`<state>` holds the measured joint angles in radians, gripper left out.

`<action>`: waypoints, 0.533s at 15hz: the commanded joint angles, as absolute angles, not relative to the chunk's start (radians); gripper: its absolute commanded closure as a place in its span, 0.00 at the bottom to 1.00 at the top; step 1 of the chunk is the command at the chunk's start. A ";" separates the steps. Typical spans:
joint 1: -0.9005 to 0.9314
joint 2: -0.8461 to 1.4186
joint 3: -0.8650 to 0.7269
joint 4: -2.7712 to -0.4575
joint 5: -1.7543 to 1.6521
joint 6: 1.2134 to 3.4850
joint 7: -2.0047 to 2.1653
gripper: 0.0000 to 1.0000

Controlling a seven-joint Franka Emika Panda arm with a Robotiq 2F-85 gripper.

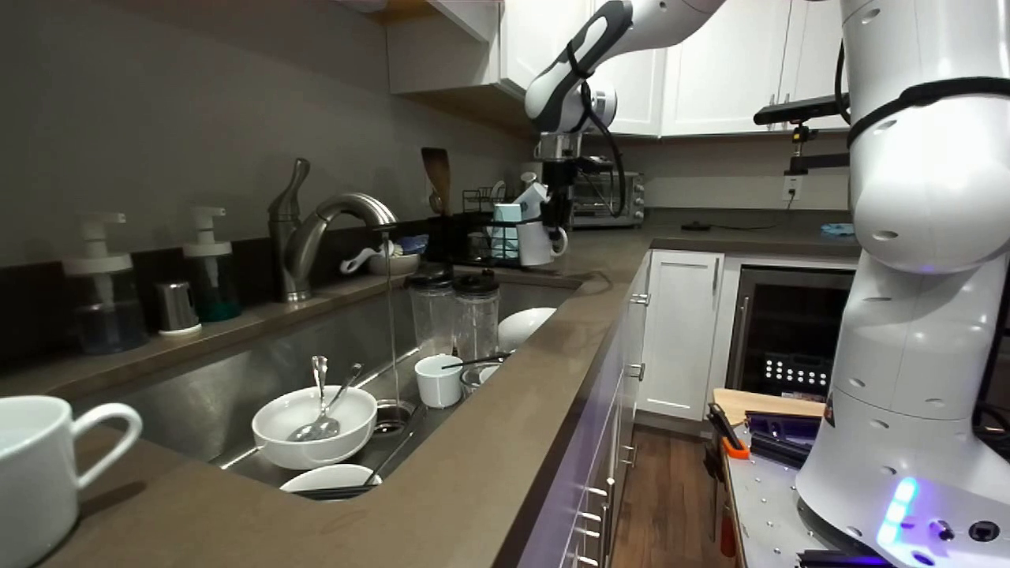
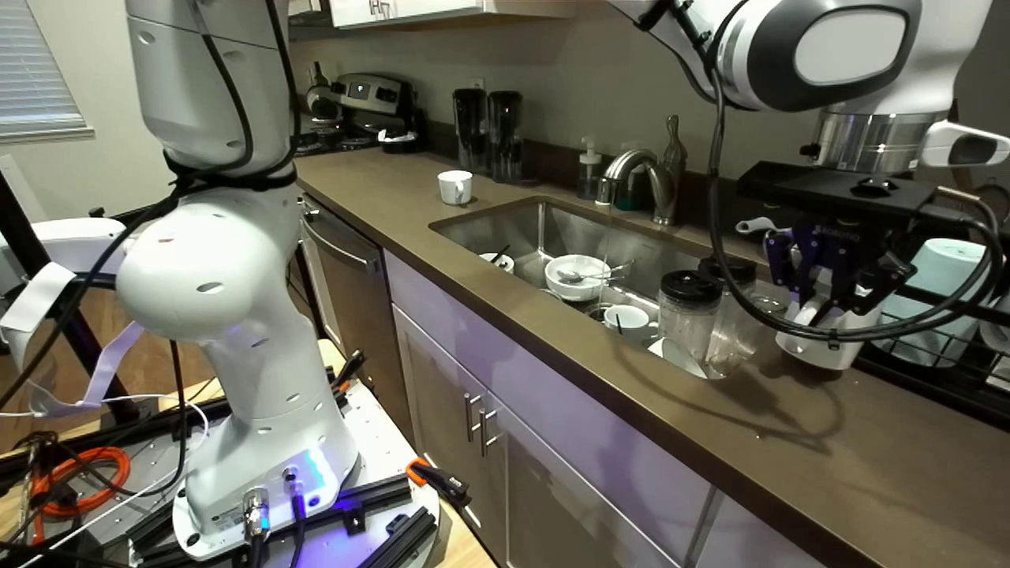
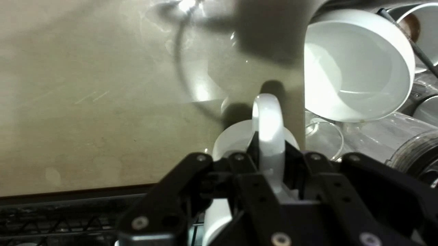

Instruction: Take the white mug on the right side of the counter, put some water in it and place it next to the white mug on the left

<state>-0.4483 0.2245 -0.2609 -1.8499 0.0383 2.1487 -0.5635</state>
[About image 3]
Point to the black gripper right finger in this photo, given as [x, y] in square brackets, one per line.
[365, 200]

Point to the white ceramic mug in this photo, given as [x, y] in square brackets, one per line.
[270, 131]

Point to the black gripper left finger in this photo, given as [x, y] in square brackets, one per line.
[183, 200]

